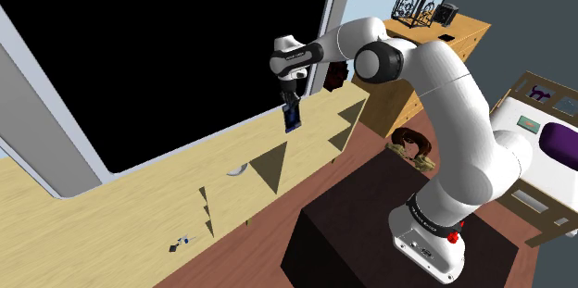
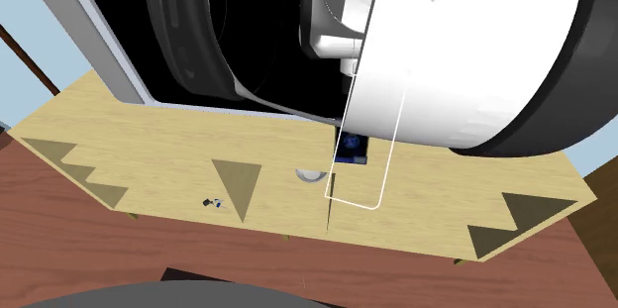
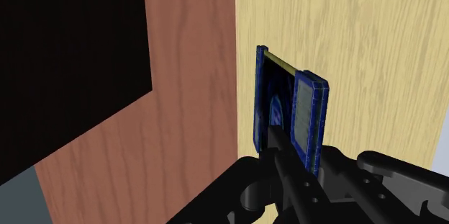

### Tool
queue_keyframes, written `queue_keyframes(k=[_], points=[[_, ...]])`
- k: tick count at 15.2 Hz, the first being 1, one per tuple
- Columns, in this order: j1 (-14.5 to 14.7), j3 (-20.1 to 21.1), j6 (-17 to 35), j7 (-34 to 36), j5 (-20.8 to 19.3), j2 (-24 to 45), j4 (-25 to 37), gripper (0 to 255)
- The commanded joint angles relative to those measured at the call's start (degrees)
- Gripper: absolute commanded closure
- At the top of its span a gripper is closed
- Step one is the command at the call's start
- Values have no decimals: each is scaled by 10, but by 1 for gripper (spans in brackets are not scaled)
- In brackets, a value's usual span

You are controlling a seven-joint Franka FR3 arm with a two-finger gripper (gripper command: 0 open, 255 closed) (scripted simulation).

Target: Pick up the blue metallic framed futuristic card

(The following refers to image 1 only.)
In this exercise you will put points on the grey crescent-shaped dish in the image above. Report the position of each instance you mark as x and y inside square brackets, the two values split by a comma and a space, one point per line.
[237, 171]

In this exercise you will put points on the small blue black toy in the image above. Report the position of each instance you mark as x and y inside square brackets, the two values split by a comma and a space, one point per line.
[179, 242]

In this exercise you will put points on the brown curved floor object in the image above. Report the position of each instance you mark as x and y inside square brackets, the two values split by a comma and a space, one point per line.
[413, 145]

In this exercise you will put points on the dark red round object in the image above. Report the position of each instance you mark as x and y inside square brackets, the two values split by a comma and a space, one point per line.
[336, 76]

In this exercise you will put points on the large grey-framed television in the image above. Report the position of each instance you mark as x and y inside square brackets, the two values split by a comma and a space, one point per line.
[158, 61]

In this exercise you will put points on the dark robot stand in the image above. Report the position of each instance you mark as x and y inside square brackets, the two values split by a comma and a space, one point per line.
[361, 233]

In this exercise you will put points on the dark blue phone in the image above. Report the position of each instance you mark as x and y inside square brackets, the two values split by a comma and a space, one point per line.
[292, 117]

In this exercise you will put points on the small black flat object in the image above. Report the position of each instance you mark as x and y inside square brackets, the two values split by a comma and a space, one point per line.
[446, 37]

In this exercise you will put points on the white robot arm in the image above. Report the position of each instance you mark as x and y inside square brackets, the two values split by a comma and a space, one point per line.
[456, 111]

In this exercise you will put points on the wooden bed with white mattress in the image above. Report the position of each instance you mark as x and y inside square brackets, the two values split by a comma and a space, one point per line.
[533, 165]

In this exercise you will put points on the small black box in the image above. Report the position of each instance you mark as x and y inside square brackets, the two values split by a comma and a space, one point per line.
[445, 14]

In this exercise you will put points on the light wood sideboard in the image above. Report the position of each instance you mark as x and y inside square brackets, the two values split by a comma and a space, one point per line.
[113, 228]

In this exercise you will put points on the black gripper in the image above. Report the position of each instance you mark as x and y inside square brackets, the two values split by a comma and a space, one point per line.
[288, 87]

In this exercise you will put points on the wooden chest of drawers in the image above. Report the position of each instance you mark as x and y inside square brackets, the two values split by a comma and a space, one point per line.
[393, 97]

